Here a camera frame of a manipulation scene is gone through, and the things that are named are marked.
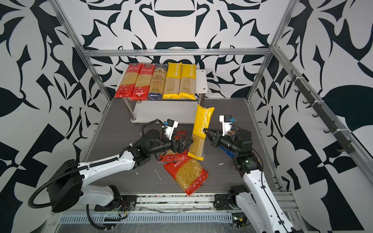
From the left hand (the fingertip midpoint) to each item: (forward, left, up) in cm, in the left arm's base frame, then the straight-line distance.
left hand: (188, 135), depth 72 cm
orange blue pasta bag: (-1, -25, -21) cm, 32 cm away
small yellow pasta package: (-5, -4, -3) cm, 7 cm away
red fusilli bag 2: (-12, -1, -21) cm, 25 cm away
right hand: (0, -8, +4) cm, 9 cm away
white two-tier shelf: (+36, +2, -23) cm, 42 cm away
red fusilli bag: (-1, +11, -20) cm, 23 cm away
